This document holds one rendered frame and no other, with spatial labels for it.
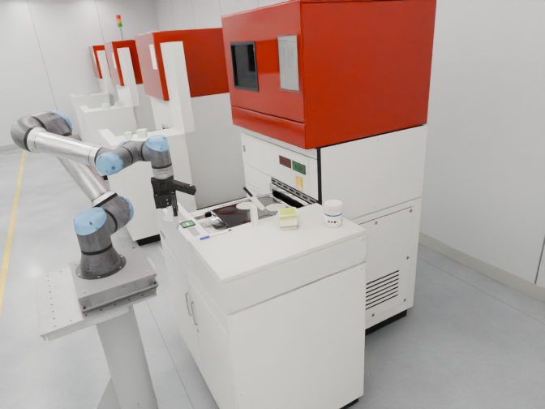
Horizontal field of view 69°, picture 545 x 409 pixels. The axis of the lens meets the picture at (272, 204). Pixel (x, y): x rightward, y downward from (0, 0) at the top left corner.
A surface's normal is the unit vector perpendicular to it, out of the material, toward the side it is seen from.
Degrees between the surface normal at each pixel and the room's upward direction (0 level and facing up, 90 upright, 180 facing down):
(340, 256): 90
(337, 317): 90
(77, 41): 90
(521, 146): 90
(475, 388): 0
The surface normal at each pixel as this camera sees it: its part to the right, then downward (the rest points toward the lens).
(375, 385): -0.07, -0.92
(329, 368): 0.48, 0.30
